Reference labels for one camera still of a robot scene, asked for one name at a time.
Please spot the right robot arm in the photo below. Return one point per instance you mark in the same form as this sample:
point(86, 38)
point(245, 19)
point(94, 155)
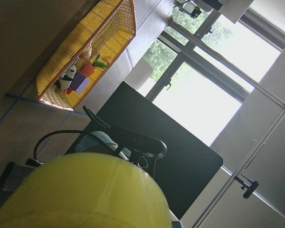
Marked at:
point(99, 142)

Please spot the black clamp on frame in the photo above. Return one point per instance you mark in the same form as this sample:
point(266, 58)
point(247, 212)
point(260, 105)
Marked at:
point(249, 188)

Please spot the toy carrot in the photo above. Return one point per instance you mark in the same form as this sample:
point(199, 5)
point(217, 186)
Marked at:
point(89, 68)

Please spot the toy croissant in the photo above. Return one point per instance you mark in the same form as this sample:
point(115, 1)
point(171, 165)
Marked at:
point(87, 51)

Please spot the yellow woven plastic basket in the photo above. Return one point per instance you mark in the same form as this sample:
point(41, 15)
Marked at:
point(101, 36)

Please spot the panda figurine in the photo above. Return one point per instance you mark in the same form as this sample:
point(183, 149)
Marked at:
point(64, 81)

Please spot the yellow packing tape roll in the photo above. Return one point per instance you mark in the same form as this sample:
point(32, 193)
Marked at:
point(89, 190)

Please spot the grey monitor back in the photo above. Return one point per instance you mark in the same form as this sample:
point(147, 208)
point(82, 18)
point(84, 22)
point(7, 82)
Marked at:
point(231, 9)

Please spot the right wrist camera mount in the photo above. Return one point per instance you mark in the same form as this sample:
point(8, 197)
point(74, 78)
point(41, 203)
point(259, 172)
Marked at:
point(125, 138)

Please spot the purple foam cube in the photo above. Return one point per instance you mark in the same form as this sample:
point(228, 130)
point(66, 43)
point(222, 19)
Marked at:
point(79, 83)

